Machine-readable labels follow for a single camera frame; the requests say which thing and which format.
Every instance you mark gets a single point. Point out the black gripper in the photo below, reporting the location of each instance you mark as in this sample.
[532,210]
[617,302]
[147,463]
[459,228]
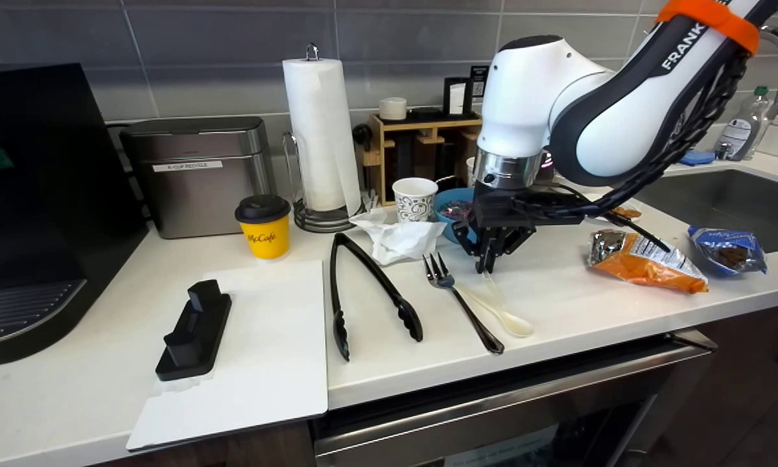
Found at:
[504,206]

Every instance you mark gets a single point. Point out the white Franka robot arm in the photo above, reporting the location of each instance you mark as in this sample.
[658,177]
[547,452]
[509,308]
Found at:
[571,94]

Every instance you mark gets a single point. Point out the translucent white plastic spoon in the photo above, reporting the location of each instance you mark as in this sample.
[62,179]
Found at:
[500,311]

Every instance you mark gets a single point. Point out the patterned white paper cup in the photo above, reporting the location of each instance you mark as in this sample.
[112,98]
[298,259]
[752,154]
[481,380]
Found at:
[414,199]

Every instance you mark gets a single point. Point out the crumpled white napkin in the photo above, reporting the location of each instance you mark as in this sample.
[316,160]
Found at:
[398,240]

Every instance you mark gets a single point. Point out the wooden counter organizer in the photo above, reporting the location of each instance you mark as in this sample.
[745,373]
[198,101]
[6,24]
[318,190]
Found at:
[404,151]

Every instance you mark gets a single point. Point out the black tongs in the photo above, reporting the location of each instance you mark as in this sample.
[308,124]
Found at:
[363,275]

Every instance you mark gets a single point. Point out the pretzel pile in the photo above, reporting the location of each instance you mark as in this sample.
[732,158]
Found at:
[627,210]

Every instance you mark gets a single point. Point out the orange snack bag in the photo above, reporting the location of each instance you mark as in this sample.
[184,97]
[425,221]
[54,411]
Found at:
[643,264]

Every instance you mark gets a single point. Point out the stainless under-counter appliance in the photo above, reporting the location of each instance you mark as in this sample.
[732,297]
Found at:
[509,406]

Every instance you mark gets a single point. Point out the small white cup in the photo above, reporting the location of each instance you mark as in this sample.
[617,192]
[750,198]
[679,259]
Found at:
[391,107]

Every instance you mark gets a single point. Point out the metal paper towel holder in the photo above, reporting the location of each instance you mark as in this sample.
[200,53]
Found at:
[318,223]

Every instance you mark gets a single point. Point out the white paper towel roll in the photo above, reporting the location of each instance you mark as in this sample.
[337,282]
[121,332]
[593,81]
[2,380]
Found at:
[318,131]

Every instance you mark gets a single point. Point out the blue sponge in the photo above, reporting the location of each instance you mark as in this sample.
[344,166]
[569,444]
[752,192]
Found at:
[696,158]

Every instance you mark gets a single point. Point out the yellow cup with black lid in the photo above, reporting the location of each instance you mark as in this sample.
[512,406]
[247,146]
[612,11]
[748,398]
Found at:
[264,230]

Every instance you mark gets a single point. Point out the blue snack bag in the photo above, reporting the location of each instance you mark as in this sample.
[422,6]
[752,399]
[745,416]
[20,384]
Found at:
[727,250]

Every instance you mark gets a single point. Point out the stainless steel sink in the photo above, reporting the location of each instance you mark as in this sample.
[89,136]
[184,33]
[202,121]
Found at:
[733,207]

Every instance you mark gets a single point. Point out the white cutting board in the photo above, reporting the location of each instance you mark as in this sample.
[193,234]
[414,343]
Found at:
[260,363]

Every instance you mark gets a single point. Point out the clear soap bottle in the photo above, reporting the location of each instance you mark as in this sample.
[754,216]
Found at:
[739,132]

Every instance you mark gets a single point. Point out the grey metal box appliance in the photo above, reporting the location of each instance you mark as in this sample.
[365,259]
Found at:
[198,177]

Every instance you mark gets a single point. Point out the black holder block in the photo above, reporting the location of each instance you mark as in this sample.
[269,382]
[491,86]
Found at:
[195,332]

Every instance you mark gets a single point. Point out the large black coffee machine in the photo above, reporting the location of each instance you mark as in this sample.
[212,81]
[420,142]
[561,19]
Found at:
[41,198]

